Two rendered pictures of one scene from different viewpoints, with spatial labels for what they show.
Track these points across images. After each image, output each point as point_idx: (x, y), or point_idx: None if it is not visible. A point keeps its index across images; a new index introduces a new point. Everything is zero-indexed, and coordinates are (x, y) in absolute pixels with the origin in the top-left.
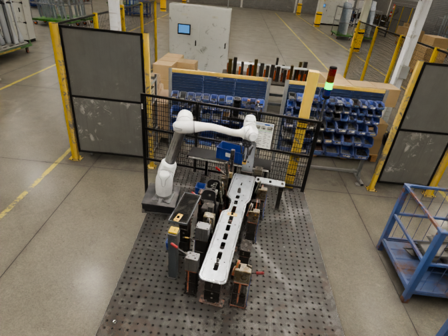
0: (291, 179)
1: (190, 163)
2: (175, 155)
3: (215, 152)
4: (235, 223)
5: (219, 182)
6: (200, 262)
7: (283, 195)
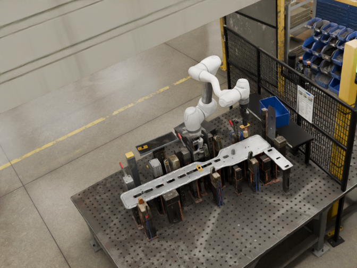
0: (333, 170)
1: None
2: (205, 95)
3: None
4: (192, 176)
5: (206, 135)
6: None
7: (312, 183)
